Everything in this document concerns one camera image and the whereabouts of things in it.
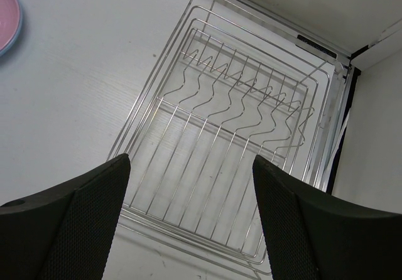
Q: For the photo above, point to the blue plate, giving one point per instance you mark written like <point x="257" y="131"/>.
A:
<point x="15" y="37"/>

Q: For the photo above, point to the pink plate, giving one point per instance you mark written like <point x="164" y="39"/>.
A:
<point x="10" y="10"/>

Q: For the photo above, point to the metal wire dish rack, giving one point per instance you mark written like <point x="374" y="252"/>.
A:
<point x="228" y="86"/>

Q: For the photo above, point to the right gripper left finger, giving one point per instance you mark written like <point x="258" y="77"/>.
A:
<point x="66" y="231"/>

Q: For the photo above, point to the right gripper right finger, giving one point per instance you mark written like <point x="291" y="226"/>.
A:
<point x="310" y="234"/>

